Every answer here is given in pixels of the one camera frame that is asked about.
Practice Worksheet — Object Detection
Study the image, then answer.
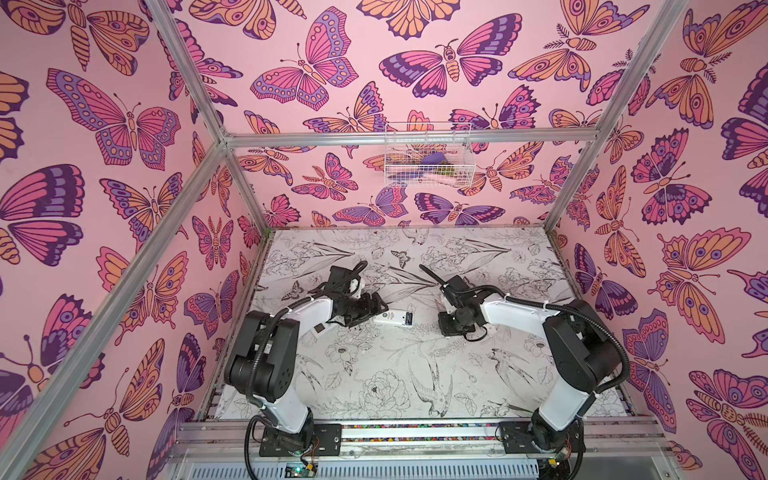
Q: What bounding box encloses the white remote control green sticker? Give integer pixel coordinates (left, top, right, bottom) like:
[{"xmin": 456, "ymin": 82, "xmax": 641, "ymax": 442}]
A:
[{"xmin": 372, "ymin": 310, "xmax": 414, "ymax": 328}]

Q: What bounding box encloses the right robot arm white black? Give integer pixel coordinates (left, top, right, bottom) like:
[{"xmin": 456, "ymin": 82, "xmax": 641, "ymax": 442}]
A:
[{"xmin": 420, "ymin": 265, "xmax": 630, "ymax": 453}]

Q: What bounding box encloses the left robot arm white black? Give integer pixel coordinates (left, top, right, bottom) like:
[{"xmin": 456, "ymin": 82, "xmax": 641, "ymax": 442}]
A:
[{"xmin": 224, "ymin": 260, "xmax": 389, "ymax": 451}]

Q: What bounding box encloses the purple item in basket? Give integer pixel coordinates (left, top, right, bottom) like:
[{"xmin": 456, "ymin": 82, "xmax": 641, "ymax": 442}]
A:
[{"xmin": 420, "ymin": 152, "xmax": 450, "ymax": 167}]

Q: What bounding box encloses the green circuit board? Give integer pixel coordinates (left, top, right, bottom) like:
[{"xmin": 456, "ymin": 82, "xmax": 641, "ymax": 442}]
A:
[{"xmin": 283, "ymin": 462, "xmax": 318, "ymax": 479}]

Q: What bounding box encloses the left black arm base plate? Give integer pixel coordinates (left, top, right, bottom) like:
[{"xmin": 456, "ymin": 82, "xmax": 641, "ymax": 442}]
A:
[{"xmin": 259, "ymin": 424, "xmax": 342, "ymax": 457}]

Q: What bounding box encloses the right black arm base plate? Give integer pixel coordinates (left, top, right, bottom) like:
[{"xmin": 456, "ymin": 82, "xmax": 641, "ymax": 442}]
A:
[{"xmin": 497, "ymin": 419, "xmax": 584, "ymax": 457}]

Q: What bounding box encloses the white wire basket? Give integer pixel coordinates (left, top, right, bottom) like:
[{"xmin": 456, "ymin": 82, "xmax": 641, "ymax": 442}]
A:
[{"xmin": 381, "ymin": 123, "xmax": 476, "ymax": 189}]

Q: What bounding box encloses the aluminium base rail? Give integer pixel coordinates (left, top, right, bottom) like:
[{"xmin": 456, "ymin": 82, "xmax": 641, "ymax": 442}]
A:
[{"xmin": 164, "ymin": 417, "xmax": 685, "ymax": 479}]

